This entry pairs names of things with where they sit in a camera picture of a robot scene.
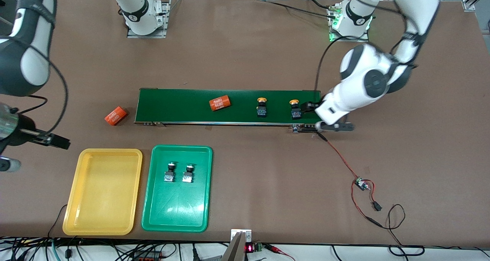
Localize thin black cable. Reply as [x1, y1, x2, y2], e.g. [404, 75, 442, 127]
[47, 204, 69, 238]

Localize green push button switch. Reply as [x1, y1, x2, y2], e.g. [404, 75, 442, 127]
[164, 161, 177, 183]
[182, 163, 195, 184]

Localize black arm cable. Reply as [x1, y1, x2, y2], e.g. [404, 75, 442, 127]
[0, 37, 69, 135]
[315, 0, 418, 103]

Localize black looped cable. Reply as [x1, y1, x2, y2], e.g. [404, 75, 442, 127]
[383, 204, 425, 258]

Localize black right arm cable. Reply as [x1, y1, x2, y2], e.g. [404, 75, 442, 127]
[0, 37, 69, 135]

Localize green plastic tray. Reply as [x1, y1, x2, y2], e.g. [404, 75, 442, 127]
[142, 144, 213, 232]

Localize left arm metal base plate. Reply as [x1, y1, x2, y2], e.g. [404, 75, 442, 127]
[328, 3, 370, 43]

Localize red clip lead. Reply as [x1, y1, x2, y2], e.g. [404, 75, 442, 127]
[265, 244, 295, 261]

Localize orange cylinder white print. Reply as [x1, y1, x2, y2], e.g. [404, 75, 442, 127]
[104, 106, 128, 126]
[209, 95, 231, 111]

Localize power strip red switches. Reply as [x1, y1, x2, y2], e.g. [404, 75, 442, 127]
[130, 251, 163, 261]

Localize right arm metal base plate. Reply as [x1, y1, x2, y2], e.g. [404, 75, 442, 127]
[126, 0, 170, 39]

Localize yellow plastic tray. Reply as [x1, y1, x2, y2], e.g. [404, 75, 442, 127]
[62, 148, 143, 236]

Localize green conveyor belt unit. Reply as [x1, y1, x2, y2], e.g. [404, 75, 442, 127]
[134, 88, 325, 134]

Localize red black twin wire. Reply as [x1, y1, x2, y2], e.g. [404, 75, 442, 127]
[317, 132, 384, 228]

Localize yellow push button switch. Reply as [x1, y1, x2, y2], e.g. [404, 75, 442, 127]
[289, 99, 303, 120]
[256, 97, 268, 119]

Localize black base supply cable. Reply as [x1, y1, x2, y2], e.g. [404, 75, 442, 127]
[266, 0, 339, 20]

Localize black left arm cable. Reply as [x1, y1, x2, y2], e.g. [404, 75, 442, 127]
[315, 0, 418, 103]

